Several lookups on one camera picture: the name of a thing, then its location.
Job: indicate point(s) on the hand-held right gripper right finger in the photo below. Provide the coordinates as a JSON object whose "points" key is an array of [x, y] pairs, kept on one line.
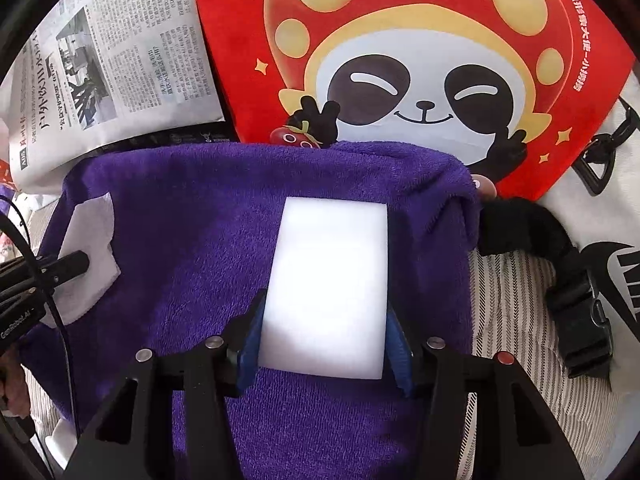
{"points": [[398, 352]]}

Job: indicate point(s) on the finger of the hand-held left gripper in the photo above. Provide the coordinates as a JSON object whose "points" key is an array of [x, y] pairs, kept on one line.
{"points": [[70, 266]]}

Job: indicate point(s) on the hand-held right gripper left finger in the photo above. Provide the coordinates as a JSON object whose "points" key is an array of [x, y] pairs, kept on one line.
{"points": [[249, 355]]}

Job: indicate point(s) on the white foam sponge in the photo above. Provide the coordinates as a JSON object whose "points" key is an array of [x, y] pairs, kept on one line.
{"points": [[325, 280]]}

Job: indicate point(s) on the person's left hand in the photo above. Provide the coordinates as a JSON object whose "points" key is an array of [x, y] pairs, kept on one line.
{"points": [[11, 382]]}

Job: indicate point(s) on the striped bed sheet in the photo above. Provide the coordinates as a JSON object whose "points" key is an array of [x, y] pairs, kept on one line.
{"points": [[510, 300]]}

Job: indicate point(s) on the purple terry towel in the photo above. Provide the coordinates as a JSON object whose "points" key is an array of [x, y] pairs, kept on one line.
{"points": [[200, 220]]}

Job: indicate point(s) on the folded newspaper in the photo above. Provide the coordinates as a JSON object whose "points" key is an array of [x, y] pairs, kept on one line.
{"points": [[125, 60]]}

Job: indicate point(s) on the red panda paper bag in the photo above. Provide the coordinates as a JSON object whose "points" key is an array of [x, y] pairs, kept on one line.
{"points": [[240, 60]]}

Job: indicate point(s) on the white sling bag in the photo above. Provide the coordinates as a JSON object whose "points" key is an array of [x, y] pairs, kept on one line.
{"points": [[620, 200]]}

